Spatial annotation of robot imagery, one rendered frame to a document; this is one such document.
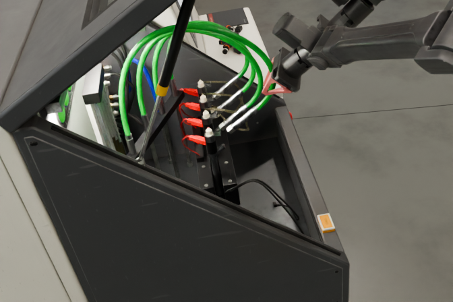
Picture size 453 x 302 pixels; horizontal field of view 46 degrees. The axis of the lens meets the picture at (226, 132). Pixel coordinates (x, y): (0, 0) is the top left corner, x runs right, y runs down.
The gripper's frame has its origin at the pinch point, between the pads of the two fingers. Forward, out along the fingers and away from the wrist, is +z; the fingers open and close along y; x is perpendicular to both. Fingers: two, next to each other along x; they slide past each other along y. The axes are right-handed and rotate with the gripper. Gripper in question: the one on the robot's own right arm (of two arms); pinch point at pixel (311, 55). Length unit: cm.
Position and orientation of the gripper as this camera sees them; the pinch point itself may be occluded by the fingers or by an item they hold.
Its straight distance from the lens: 142.2
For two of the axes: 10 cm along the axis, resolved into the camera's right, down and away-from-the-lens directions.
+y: -8.0, -5.3, -2.9
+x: -1.2, 6.1, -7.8
